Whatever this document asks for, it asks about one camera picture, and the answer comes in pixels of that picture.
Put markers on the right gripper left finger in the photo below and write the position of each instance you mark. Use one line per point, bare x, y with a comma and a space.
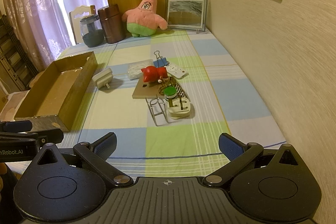
94, 155

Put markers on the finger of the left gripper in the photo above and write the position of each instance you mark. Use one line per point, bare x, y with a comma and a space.
16, 126
49, 136

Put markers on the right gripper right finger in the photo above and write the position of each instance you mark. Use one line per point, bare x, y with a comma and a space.
240, 156

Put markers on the white plug adapter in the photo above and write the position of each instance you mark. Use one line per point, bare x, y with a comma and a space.
179, 108

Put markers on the white power adapter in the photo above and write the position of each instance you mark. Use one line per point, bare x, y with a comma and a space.
103, 78

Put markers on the chrome wire rack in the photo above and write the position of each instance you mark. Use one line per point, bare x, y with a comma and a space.
157, 107

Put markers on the green lid round tin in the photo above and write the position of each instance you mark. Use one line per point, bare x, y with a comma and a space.
170, 93

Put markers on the person left hand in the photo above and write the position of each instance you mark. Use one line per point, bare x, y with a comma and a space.
3, 171

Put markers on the brown cardboard box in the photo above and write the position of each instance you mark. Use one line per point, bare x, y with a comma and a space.
54, 99

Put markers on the dark wooden shelf rack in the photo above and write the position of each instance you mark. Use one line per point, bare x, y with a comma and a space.
13, 57

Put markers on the checkered tablecloth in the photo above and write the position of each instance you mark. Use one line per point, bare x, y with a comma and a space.
173, 139

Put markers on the tan wooden board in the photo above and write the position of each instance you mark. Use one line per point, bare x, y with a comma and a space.
148, 90

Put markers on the clear plastic packet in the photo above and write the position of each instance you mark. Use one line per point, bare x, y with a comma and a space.
134, 69

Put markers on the red cat figurine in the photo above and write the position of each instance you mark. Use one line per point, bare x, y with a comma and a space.
152, 74

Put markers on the leopard print hair claw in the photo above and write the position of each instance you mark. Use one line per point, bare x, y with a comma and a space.
173, 82

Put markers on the white remote control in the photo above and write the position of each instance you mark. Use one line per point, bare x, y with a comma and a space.
176, 71

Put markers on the glass jar dark lid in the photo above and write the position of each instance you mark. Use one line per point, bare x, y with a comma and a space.
91, 31

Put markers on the blue binder clip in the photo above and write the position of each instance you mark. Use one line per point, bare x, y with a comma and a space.
160, 61

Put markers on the brown wooden canister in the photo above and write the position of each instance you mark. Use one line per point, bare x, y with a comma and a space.
112, 24

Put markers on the pink starfish plush toy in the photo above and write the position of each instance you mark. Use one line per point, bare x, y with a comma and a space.
143, 21

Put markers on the framed sand picture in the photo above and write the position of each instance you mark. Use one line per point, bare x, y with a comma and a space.
187, 14

